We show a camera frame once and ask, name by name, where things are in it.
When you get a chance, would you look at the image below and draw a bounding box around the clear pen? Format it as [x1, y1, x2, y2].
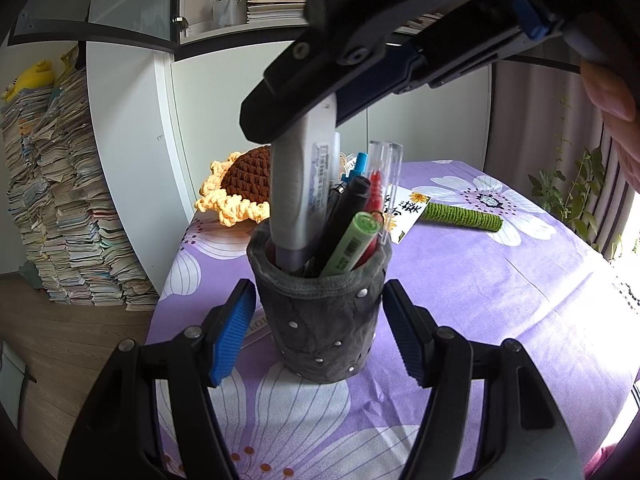
[368, 141, 404, 246]

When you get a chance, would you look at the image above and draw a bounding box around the person's right hand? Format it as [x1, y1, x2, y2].
[581, 59, 640, 193]

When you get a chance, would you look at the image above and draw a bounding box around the red pen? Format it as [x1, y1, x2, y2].
[357, 170, 387, 268]

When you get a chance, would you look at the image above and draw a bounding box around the crochet sunflower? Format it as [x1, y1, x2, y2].
[194, 146, 274, 228]

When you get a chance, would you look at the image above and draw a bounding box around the pink curtain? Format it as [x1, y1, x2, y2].
[487, 35, 640, 267]

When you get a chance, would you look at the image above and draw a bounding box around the stack of magazines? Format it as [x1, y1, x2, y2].
[246, 0, 309, 25]

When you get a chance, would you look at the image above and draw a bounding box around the green potted plant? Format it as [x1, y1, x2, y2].
[527, 95, 626, 261]

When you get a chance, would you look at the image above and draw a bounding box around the black pen white print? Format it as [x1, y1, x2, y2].
[304, 176, 372, 277]

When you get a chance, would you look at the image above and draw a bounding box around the tall pile of books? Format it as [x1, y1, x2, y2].
[0, 67, 161, 311]

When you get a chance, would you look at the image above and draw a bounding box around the green crochet stem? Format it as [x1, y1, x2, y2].
[420, 203, 503, 234]

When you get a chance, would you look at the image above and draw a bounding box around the grey bed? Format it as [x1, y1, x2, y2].
[0, 340, 36, 412]

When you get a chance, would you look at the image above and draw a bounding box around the yellow plush toy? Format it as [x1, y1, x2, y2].
[0, 60, 55, 104]

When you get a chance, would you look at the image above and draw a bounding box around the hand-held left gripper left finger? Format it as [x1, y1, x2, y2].
[57, 278, 258, 480]

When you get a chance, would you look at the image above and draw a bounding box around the purple floral tablecloth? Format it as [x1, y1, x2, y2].
[145, 160, 640, 480]

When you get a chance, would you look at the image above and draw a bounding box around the stack of flat books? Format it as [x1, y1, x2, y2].
[392, 12, 446, 36]

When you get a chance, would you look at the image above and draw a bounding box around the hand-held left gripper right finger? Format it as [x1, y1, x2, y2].
[381, 279, 586, 480]

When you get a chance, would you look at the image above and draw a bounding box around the grey studded pen holder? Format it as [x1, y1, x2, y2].
[247, 220, 394, 384]

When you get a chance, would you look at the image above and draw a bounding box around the person's pink clothing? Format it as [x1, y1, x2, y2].
[582, 447, 619, 479]

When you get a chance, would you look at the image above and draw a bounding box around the white sunflower tag card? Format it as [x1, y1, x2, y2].
[382, 191, 432, 245]

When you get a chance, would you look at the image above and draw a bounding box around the green pen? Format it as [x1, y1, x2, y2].
[319, 211, 385, 277]

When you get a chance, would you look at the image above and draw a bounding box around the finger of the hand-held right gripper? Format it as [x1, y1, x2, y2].
[239, 24, 392, 144]
[335, 0, 557, 127]

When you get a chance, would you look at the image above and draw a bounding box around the blue pen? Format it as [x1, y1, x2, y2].
[345, 152, 372, 181]

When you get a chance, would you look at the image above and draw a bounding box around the white correction tape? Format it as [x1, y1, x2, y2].
[269, 100, 342, 267]

